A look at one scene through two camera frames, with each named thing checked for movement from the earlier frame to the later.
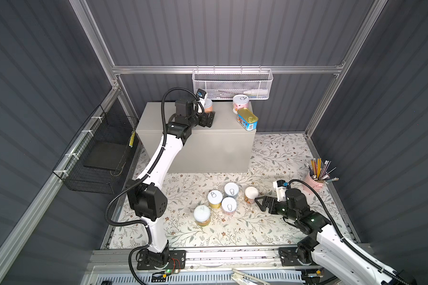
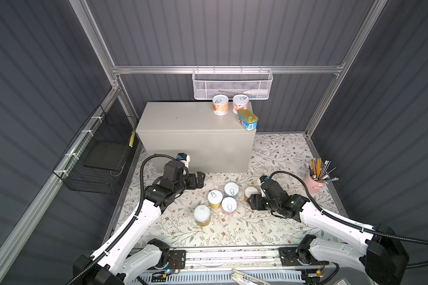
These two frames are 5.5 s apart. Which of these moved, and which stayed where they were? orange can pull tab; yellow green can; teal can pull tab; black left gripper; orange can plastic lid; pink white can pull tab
Moved: black left gripper; orange can pull tab
Stayed: pink white can pull tab; teal can pull tab; yellow green can; orange can plastic lid
